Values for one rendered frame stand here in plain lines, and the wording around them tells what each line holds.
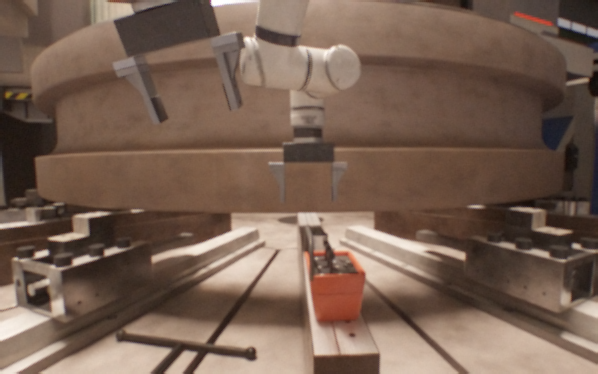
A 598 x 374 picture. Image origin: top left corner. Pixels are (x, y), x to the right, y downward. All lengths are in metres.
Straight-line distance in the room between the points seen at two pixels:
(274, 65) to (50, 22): 4.27
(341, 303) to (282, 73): 0.54
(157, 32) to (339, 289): 0.62
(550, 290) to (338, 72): 1.30
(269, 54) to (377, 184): 0.87
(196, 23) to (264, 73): 0.18
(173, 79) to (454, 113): 1.41
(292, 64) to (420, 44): 0.96
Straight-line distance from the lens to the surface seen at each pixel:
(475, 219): 2.85
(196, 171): 1.37
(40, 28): 4.76
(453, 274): 2.00
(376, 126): 1.48
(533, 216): 1.74
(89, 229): 1.65
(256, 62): 0.59
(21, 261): 1.71
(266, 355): 1.36
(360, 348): 0.72
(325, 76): 0.65
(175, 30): 0.48
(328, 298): 0.77
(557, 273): 1.60
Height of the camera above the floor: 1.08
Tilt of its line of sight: 5 degrees down
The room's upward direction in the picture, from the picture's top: 1 degrees counter-clockwise
